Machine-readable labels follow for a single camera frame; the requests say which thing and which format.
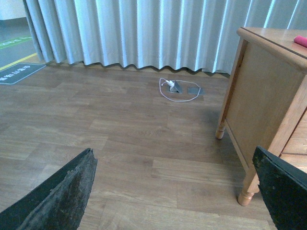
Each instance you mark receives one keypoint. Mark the white plug adapter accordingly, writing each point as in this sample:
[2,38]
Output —
[171,83]

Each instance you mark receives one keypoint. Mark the closed metal floor plate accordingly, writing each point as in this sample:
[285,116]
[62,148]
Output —
[195,91]

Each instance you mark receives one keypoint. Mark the light grey pleated curtain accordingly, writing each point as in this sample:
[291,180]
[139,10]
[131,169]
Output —
[193,34]

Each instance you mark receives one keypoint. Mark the dark floor sign sticker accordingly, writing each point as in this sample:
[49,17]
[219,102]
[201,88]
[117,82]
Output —
[18,72]

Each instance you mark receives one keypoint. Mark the wooden side table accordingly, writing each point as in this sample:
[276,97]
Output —
[265,98]

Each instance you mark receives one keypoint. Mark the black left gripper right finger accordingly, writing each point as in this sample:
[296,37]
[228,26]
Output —
[283,188]

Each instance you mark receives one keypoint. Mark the pink marker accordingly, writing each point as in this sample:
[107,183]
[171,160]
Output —
[301,40]

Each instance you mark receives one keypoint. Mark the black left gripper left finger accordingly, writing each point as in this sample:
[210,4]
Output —
[59,202]

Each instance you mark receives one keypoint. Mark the open metal floor socket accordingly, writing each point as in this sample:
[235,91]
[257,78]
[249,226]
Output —
[176,89]

